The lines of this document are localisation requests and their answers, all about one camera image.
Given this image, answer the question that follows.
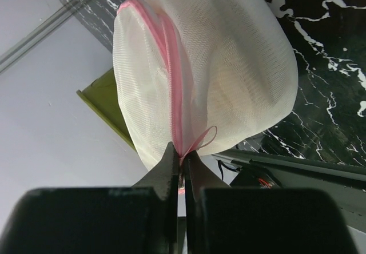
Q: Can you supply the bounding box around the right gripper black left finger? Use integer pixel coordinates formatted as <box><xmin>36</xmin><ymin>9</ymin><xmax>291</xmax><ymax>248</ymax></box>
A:
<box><xmin>1</xmin><ymin>144</ymin><xmax>179</xmax><ymax>253</ymax></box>

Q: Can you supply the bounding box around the aluminium left corner post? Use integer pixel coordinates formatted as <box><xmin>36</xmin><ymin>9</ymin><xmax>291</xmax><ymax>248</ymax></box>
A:
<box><xmin>1</xmin><ymin>0</ymin><xmax>92</xmax><ymax>74</ymax></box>

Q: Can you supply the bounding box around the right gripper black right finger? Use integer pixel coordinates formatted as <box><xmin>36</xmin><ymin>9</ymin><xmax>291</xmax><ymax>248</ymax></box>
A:
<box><xmin>182</xmin><ymin>152</ymin><xmax>357</xmax><ymax>253</ymax></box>

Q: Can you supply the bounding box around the olive green plastic basket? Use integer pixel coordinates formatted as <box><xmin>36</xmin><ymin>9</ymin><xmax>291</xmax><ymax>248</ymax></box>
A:
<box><xmin>77</xmin><ymin>68</ymin><xmax>136</xmax><ymax>151</ymax></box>

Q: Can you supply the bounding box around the white pink-trimmed mesh laundry bag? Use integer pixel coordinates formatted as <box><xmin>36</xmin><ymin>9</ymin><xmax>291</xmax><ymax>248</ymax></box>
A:
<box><xmin>113</xmin><ymin>0</ymin><xmax>298</xmax><ymax>169</ymax></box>

